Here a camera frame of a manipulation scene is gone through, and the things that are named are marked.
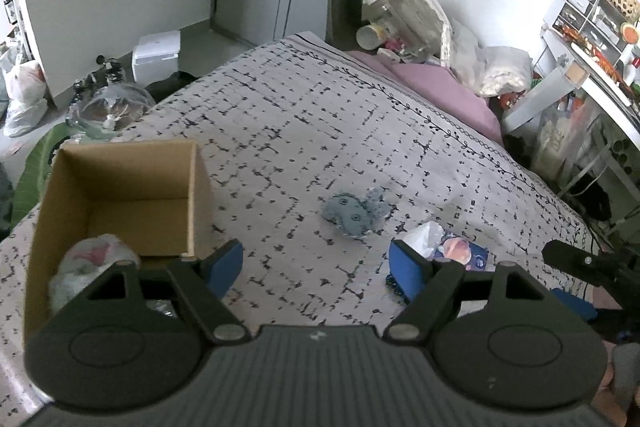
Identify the paper cup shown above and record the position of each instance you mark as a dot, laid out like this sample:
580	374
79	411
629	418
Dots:
375	38

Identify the black tripod gear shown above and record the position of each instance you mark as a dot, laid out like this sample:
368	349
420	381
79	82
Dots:
97	74

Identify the white translucent bag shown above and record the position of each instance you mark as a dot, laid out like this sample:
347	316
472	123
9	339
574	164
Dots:
464	47

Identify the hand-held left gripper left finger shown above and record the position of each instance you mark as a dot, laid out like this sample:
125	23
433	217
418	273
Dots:
222	267

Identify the white bag of stuffing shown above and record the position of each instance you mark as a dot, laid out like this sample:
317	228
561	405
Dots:
505	72

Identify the white storage box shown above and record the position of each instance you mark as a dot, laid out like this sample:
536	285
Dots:
155	57

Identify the brown cardboard box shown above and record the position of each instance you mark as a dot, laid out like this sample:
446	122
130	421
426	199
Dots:
125	177

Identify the white plastic bag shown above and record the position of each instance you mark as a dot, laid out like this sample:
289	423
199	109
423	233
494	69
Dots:
25	97

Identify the green cartoon floor mat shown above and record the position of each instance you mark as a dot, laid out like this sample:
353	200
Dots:
35	172

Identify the white drawer organizer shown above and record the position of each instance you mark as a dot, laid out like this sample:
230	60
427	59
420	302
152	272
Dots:
587	14

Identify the black cloth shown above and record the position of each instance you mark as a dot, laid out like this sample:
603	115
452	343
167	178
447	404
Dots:
172	86

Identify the pink pillow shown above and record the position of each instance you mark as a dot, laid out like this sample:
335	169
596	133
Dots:
440	87

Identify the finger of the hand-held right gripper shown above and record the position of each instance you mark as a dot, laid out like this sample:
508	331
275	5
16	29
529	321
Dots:
575	259
575	304

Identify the clear bag of items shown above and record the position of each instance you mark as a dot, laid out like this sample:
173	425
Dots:
110	109

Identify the colourful printed packet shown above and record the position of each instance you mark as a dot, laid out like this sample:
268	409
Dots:
462	253

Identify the orange round ornament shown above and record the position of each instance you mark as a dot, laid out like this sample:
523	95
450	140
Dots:
630	34

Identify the clear plastic jar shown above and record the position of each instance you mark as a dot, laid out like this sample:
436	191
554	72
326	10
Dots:
382	2

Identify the woven basket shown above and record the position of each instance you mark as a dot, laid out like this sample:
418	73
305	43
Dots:
626	1

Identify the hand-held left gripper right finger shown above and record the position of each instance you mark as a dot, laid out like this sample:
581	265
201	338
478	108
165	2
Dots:
407	267

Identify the white crumpled plastic wrapper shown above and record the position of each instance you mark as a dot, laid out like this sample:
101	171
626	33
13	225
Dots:
425	237

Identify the grey-blue plush toy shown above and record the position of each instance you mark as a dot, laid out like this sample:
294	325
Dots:
350	212

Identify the clear crumpled plastic bag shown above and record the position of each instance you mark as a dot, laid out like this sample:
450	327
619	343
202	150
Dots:
422	22

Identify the white desk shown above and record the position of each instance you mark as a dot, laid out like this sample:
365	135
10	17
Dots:
600	92

